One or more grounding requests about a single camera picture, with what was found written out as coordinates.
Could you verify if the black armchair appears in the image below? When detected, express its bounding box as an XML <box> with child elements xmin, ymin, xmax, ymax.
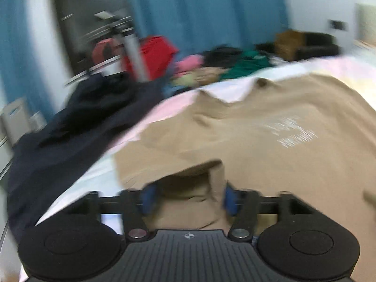
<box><xmin>294</xmin><ymin>32</ymin><xmax>341</xmax><ymax>61</ymax></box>

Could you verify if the pastel bedsheet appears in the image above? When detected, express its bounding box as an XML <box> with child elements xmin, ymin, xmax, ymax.
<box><xmin>19</xmin><ymin>54</ymin><xmax>376</xmax><ymax>282</ymax></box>

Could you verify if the beige headboard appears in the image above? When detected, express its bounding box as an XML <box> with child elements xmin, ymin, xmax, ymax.
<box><xmin>356</xmin><ymin>3</ymin><xmax>376</xmax><ymax>47</ymax></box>

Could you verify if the white chair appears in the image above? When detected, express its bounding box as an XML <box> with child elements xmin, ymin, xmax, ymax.
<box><xmin>0</xmin><ymin>97</ymin><xmax>33</xmax><ymax>144</ymax></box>

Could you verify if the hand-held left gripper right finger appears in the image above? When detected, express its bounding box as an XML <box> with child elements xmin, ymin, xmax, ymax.
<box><xmin>223</xmin><ymin>181</ymin><xmax>313</xmax><ymax>242</ymax></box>

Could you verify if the pink garment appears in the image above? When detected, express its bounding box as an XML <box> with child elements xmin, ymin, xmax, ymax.
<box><xmin>173</xmin><ymin>54</ymin><xmax>204</xmax><ymax>77</ymax></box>

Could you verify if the black clothes pile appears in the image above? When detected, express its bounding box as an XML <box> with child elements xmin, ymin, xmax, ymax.
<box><xmin>203</xmin><ymin>45</ymin><xmax>244</xmax><ymax>66</ymax></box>

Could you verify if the narrow blue curtain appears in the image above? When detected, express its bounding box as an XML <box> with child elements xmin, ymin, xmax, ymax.
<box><xmin>0</xmin><ymin>0</ymin><xmax>56</xmax><ymax>118</ymax></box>

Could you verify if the garment steamer stand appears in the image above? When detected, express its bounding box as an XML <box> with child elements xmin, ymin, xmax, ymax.
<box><xmin>112</xmin><ymin>25</ymin><xmax>151</xmax><ymax>83</ymax></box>

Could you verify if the green garment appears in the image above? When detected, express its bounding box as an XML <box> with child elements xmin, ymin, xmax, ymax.
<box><xmin>220</xmin><ymin>50</ymin><xmax>274</xmax><ymax>80</ymax></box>

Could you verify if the red garment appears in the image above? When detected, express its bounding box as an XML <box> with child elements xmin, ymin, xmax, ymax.
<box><xmin>122</xmin><ymin>35</ymin><xmax>178</xmax><ymax>81</ymax></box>

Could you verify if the brown paper bag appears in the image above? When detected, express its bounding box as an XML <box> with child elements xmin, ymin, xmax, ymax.
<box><xmin>274</xmin><ymin>29</ymin><xmax>306</xmax><ymax>61</ymax></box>

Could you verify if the dark navy cloth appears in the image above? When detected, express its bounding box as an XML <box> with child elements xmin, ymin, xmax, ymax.
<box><xmin>7</xmin><ymin>73</ymin><xmax>168</xmax><ymax>241</ymax></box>

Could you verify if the dark window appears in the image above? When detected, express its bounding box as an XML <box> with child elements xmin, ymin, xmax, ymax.
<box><xmin>50</xmin><ymin>0</ymin><xmax>138</xmax><ymax>80</ymax></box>

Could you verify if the wide blue curtain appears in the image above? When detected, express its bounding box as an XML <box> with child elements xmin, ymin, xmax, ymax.
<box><xmin>129</xmin><ymin>0</ymin><xmax>290</xmax><ymax>56</ymax></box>

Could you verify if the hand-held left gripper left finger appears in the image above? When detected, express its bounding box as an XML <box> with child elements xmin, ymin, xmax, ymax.
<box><xmin>67</xmin><ymin>182</ymin><xmax>161</xmax><ymax>242</ymax></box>

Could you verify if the tan printed shirt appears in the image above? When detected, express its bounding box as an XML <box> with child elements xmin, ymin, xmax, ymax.
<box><xmin>113</xmin><ymin>73</ymin><xmax>376</xmax><ymax>282</ymax></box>

